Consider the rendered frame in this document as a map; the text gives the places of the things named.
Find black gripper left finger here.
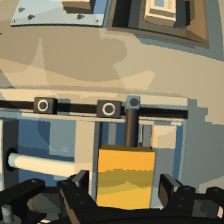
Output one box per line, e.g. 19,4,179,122
0,169,113,224

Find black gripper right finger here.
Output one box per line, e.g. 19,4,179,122
158,174,224,220

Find yellow-orange block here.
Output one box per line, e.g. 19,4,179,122
97,144,155,209

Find beige rectangular block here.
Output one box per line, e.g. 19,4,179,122
61,0,96,14

